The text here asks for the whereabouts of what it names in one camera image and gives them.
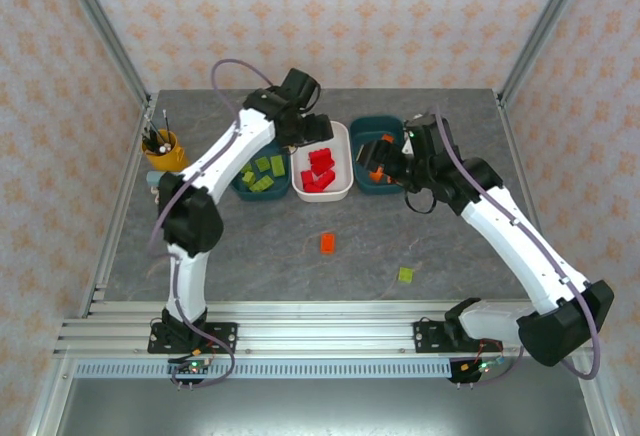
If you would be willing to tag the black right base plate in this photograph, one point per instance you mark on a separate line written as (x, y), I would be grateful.
(425, 336)

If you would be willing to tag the lime green lego brick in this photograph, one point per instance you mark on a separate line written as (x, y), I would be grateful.
(248, 177)
(262, 164)
(406, 275)
(277, 166)
(246, 167)
(261, 184)

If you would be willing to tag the yellow pen cup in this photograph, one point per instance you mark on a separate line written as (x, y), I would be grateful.
(167, 158)

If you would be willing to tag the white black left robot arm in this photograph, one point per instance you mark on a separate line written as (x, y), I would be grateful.
(230, 146)

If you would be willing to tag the orange lego brick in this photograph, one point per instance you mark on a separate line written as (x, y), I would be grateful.
(376, 175)
(387, 138)

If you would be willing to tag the teal plastic bin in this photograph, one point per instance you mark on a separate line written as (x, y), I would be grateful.
(265, 196)
(370, 126)

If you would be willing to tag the grey blue small block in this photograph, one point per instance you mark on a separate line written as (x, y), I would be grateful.
(152, 178)

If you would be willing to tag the left circuit board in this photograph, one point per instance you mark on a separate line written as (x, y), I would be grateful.
(192, 367)

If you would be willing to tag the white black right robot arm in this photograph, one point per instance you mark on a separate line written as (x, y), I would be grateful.
(515, 251)

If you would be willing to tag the grey metal shelf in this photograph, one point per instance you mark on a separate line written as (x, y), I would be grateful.
(320, 406)

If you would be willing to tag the perforated metal strip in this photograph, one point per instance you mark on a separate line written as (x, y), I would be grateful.
(300, 370)

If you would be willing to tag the right circuit board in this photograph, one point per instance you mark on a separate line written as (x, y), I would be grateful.
(482, 367)

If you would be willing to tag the aluminium side rail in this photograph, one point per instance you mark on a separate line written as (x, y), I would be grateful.
(515, 156)
(117, 216)

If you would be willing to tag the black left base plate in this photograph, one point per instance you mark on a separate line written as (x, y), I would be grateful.
(225, 336)

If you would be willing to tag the red square lego brick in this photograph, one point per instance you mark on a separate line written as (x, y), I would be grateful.
(307, 177)

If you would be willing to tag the circuit board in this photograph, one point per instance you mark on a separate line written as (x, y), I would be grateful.
(482, 367)
(192, 367)

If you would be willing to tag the aluminium frame post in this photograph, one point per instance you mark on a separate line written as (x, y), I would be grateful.
(545, 31)
(100, 26)

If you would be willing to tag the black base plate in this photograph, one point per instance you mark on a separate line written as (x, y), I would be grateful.
(225, 336)
(425, 336)

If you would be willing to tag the white plastic bin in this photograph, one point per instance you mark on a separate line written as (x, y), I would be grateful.
(342, 161)

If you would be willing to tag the aluminium rail beam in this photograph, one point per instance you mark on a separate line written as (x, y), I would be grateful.
(325, 326)

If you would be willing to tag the orange flat lego plate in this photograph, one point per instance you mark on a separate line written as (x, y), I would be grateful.
(328, 244)

